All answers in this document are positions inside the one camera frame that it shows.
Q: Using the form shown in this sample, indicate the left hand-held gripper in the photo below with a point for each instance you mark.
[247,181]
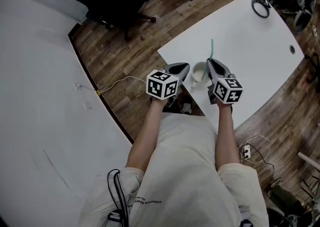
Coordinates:
[157,86]

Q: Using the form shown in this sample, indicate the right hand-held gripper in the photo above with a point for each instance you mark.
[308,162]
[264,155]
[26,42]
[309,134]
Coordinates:
[228,93]

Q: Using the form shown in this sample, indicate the white cup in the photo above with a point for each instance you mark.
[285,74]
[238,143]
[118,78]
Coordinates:
[198,73]

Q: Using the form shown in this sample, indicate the teal bendy straw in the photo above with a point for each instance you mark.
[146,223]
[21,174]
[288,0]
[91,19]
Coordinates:
[213,48]

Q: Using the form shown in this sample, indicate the person's right forearm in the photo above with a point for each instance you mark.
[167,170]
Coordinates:
[226,136]

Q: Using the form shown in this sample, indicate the person's left forearm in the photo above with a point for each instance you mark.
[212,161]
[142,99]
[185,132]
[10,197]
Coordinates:
[147,133]

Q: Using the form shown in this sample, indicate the person's black shoe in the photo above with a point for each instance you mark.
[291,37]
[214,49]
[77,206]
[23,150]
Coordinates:
[186,106]

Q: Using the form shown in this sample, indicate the white power strip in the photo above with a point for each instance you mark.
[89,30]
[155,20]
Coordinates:
[245,151]

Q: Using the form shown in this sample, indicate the person's white t-shirt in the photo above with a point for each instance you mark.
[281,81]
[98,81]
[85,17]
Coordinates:
[185,171]

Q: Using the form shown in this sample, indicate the grey mesh office chair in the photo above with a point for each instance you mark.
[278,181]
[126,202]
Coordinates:
[302,18]

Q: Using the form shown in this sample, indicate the white wall plate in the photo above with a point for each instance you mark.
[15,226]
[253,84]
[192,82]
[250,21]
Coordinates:
[88,105]

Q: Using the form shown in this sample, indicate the white wall socket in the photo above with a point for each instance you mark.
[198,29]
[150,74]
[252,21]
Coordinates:
[79,86]

